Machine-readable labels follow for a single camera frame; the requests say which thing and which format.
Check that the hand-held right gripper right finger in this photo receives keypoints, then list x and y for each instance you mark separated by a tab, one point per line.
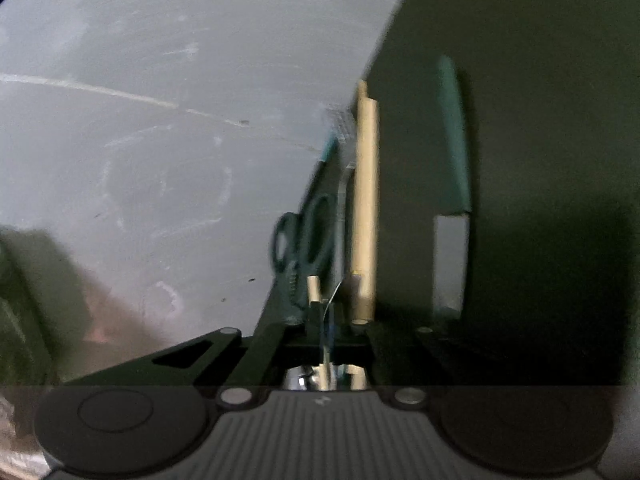
360	335

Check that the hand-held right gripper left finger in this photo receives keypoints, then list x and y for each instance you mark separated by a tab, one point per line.
312	320

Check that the silver fork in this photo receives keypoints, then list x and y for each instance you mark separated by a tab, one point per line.
342	195

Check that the black stick with teal end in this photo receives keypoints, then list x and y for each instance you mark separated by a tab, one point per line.
327	150

